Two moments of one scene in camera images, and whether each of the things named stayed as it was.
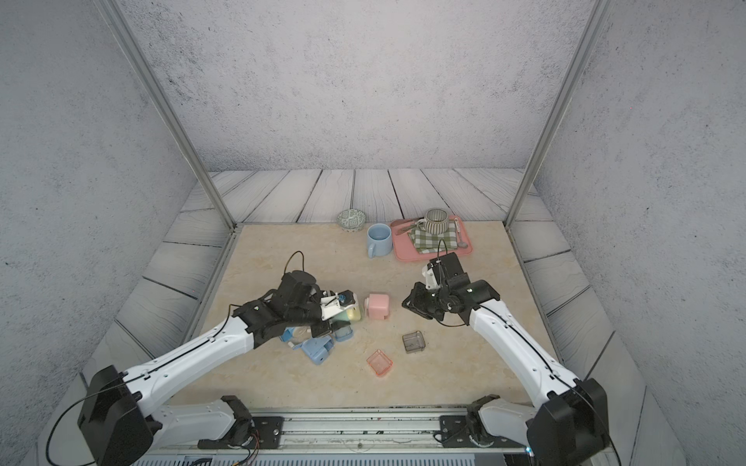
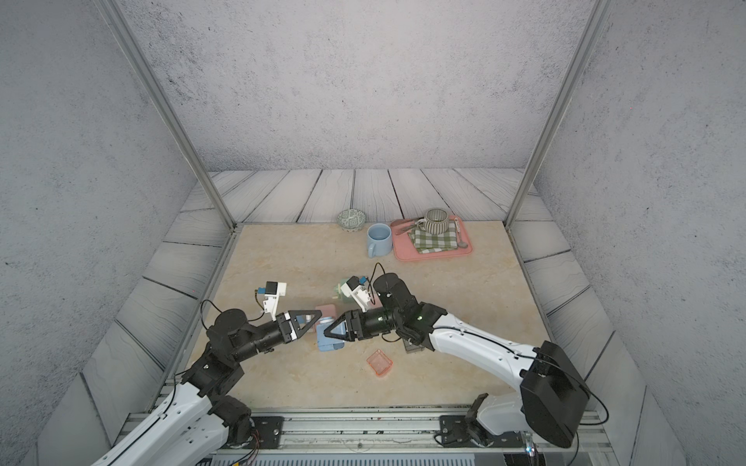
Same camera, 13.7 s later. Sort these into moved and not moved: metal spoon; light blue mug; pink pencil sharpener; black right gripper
Moved: black right gripper
Not moved: light blue mug; pink pencil sharpener; metal spoon
